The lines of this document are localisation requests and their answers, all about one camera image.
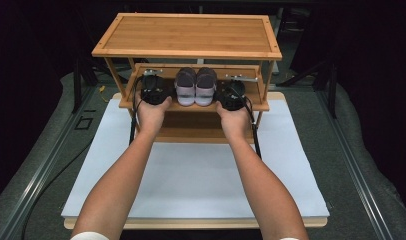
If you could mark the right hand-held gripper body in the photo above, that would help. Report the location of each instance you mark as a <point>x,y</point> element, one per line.
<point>233,96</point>

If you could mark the black metal stand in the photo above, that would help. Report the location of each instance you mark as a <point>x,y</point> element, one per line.
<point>77,90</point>
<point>331,93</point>

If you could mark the person's white right sleeve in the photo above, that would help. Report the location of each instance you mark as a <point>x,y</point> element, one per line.
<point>289,238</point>

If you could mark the person's white sleeve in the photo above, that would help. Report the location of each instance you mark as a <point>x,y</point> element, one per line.
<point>289,238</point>
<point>89,236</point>

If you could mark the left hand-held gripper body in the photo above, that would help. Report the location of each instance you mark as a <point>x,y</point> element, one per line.
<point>154,90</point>

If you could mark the white table mat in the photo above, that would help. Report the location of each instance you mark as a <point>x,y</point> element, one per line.
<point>197,186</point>

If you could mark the person's white left sleeve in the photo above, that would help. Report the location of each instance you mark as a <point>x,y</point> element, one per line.
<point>89,236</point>

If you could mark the small yellow tag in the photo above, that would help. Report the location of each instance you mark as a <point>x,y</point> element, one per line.
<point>102,89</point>

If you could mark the purple child sandal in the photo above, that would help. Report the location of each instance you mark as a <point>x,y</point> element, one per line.
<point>185,88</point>
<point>205,88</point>

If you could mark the three-tier wooden shoe rack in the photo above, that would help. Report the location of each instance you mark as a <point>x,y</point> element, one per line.
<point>191,33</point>

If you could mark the aluminium rail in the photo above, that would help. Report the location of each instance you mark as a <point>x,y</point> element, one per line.
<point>41,173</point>
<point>354,166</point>

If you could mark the person's left hand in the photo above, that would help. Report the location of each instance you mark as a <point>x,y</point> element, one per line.
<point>151,118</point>

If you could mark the person's right hand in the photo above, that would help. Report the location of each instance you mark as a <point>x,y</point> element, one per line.
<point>236,123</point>

